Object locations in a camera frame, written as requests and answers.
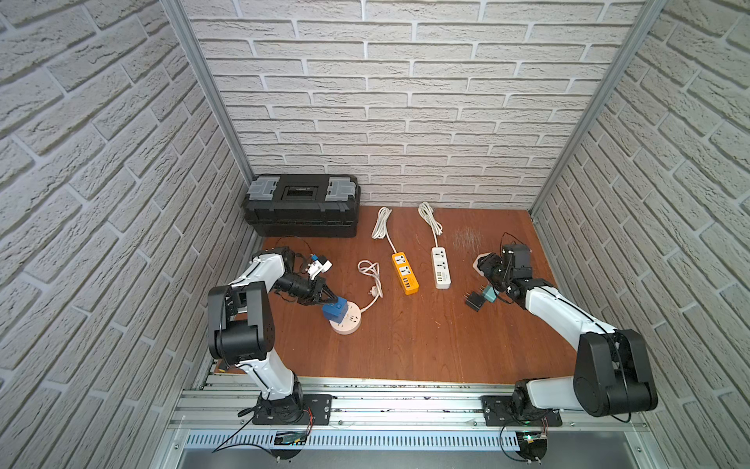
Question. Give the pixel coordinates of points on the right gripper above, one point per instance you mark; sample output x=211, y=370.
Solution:
x=492, y=260

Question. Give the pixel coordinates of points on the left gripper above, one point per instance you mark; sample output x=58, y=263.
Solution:
x=322, y=293

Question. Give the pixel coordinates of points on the teal USB charger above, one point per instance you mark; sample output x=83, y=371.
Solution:
x=489, y=294

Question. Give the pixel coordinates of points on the beige plug adapter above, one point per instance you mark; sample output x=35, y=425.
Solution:
x=477, y=265

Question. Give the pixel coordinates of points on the blue cube adapter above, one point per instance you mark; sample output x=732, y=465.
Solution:
x=336, y=311

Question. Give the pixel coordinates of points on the black charger plug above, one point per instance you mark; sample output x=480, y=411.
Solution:
x=475, y=301

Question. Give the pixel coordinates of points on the round white socket base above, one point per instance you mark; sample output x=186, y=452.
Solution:
x=350, y=322

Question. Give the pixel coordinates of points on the white power strip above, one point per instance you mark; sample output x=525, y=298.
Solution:
x=440, y=267

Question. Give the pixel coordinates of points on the orange power strip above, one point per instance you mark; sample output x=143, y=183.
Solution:
x=408, y=281

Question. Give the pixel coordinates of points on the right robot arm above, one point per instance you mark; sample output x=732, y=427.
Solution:
x=612, y=374

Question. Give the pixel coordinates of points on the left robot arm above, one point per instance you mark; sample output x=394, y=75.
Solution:
x=241, y=330

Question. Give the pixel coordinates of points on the black plastic toolbox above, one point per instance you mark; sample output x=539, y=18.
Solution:
x=311, y=205

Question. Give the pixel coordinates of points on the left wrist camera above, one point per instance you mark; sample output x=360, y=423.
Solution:
x=317, y=265

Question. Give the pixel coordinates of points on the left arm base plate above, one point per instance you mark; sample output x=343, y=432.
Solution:
x=315, y=408

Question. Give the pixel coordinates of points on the aluminium mounting rail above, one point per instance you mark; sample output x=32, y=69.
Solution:
x=347, y=413

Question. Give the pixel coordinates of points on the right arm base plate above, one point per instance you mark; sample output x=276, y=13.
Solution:
x=512, y=410

